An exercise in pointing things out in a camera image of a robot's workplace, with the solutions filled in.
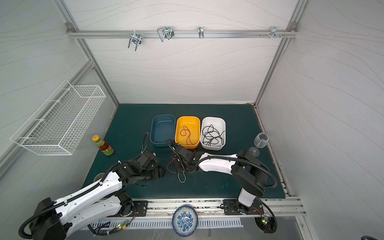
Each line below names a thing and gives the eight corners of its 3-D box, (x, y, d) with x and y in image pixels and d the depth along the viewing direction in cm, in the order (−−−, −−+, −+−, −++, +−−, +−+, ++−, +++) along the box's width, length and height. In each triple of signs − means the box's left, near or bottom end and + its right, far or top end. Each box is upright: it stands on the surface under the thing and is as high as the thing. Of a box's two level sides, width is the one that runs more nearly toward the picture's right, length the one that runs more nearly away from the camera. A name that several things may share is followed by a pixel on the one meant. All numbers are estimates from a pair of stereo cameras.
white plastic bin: (200, 150, 97) (200, 144, 92) (199, 122, 113) (200, 116, 107) (227, 150, 98) (229, 145, 92) (223, 123, 113) (224, 116, 107)
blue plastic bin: (147, 147, 99) (144, 141, 93) (154, 121, 114) (151, 114, 108) (173, 147, 99) (172, 141, 93) (176, 121, 114) (175, 114, 108)
